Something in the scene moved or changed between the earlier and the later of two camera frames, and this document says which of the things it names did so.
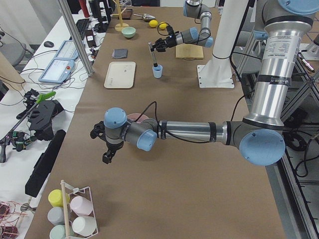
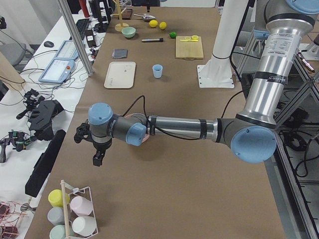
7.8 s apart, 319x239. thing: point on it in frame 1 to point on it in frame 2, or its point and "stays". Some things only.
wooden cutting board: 189,52 stays
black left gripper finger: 107,156 to 97,159
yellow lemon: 153,23 stays
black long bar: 43,164 stays
